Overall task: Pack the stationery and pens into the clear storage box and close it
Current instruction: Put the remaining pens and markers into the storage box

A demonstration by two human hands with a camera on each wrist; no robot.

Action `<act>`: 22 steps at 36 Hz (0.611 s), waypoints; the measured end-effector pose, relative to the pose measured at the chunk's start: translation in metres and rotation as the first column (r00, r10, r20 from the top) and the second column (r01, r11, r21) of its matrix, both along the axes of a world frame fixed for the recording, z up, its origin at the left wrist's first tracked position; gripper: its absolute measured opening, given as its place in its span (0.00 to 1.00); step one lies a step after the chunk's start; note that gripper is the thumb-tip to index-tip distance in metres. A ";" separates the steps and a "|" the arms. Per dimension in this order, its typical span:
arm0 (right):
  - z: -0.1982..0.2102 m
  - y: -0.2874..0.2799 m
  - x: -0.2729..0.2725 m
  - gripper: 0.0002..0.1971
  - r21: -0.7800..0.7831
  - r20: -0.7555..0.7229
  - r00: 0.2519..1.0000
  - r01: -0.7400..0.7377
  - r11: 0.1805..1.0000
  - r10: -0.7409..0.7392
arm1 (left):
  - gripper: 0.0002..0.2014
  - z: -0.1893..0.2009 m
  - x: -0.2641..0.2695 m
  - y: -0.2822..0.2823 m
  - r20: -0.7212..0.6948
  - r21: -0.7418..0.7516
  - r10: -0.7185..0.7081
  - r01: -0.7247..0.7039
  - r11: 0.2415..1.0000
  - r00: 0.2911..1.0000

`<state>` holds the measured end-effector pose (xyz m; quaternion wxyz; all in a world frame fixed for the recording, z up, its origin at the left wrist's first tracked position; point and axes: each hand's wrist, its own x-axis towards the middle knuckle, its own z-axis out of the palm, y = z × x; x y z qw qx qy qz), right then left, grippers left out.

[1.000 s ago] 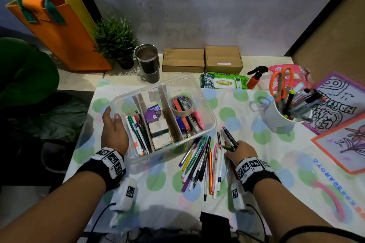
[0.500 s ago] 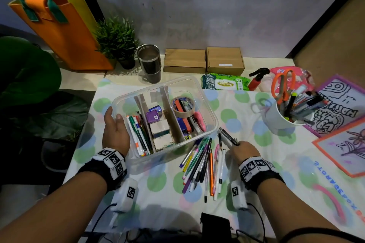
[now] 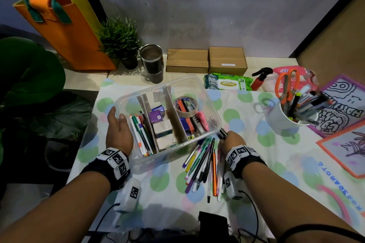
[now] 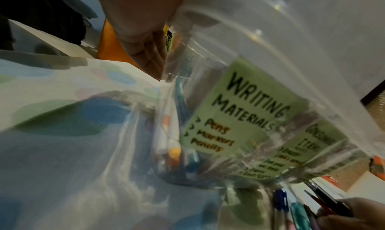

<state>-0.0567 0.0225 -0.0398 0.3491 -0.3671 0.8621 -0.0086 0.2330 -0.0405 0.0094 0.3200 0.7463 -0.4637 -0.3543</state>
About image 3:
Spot person's left hand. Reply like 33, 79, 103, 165
106, 106, 134, 156

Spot person's right hand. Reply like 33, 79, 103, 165
219, 131, 246, 155

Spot small pink scissors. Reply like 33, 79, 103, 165
196, 110, 210, 132

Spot clear handled scissors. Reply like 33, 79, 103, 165
254, 99, 276, 114

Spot silver black utility knife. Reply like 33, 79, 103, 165
187, 100, 205, 134

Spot pile of assorted pens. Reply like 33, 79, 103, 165
130, 110, 229, 204

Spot clear plastic organizer box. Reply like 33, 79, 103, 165
115, 76, 222, 166

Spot white teal small box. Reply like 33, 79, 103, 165
152, 119, 173, 138

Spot blue stapler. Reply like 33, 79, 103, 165
180, 117, 192, 138

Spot clear tape roll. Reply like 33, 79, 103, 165
174, 96, 199, 118

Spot orange scissors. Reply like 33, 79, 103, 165
275, 69, 300, 105

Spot bunch of markers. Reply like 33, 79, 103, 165
286, 85, 333, 126

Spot clear box lid red handle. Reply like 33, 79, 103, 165
285, 148, 365, 229

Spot person's left forearm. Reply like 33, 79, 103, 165
0, 171, 112, 243

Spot person's right forearm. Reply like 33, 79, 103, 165
242, 161, 365, 243

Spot cardboard box dividers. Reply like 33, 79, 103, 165
136, 85, 189, 149

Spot labelled cardboard box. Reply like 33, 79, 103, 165
208, 46, 248, 76

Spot flat plain cardboard box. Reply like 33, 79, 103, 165
166, 48, 209, 74

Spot person's black clothing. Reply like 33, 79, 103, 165
85, 228, 268, 243

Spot right marker wristband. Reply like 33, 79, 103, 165
225, 144, 267, 179

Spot marker wristband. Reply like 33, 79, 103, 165
81, 147, 131, 192
225, 144, 267, 179

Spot polka dot tablecloth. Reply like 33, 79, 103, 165
67, 77, 365, 239

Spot left marker wristband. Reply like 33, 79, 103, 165
81, 147, 131, 192

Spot green wet wipes pack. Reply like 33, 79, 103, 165
204, 73, 254, 91

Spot red spray bottle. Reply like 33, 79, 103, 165
251, 67, 273, 92

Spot steel tumbler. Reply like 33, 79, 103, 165
139, 44, 165, 84

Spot small potted plant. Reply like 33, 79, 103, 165
97, 16, 143, 70

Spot pink plastic pack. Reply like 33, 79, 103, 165
262, 65, 319, 92

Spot orange felt bag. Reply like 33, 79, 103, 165
13, 0, 117, 71

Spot large leafy plant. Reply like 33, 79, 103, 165
0, 36, 93, 166

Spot orange framed flower drawing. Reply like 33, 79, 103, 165
316, 119, 365, 179

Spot purple framed drawing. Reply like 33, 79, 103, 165
309, 74, 365, 139

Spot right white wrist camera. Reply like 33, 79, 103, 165
223, 171, 243, 200

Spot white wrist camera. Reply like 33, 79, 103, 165
115, 178, 142, 213
223, 171, 243, 200

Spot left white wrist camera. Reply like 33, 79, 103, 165
115, 178, 142, 213

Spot right camera black cable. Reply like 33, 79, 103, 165
238, 190, 365, 243

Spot camera black cable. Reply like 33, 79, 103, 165
94, 203, 122, 243
238, 190, 365, 243

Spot left camera black cable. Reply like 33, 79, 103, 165
94, 203, 122, 243

